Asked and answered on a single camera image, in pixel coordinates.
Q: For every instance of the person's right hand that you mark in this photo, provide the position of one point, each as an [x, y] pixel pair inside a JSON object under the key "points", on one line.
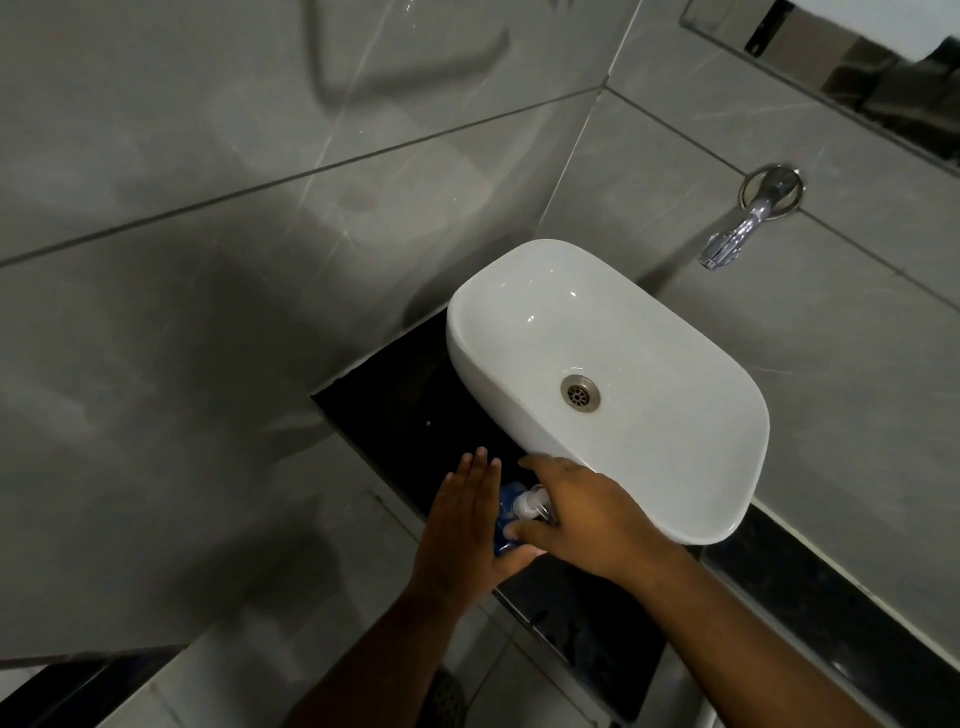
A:
{"points": [[600, 525]]}

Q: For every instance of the person's left hand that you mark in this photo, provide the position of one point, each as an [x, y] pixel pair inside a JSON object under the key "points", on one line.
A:
{"points": [[459, 536]]}

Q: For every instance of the person's right thumb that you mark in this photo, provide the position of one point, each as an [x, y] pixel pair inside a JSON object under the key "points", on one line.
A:
{"points": [[529, 532]]}

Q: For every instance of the person's left thumb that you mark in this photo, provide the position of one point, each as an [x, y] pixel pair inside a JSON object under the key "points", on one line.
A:
{"points": [[525, 559]]}

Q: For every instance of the blue soap pump bottle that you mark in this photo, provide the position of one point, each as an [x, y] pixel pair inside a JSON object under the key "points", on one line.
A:
{"points": [[510, 510]]}

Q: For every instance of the person's left forearm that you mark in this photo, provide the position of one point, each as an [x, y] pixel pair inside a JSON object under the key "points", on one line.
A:
{"points": [[375, 667]]}

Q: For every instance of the person's right forearm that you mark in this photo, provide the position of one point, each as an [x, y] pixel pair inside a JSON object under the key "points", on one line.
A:
{"points": [[750, 652]]}

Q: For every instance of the metal sink drain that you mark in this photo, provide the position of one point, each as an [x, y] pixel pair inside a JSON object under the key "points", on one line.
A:
{"points": [[580, 393]]}

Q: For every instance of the white ceramic sink basin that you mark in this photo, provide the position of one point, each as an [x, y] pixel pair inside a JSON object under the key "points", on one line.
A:
{"points": [[637, 352]]}

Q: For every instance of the chrome wall faucet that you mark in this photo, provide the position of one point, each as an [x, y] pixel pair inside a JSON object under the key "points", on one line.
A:
{"points": [[739, 232]]}

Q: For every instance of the wall mirror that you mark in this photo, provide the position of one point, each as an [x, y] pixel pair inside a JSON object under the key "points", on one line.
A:
{"points": [[862, 67]]}

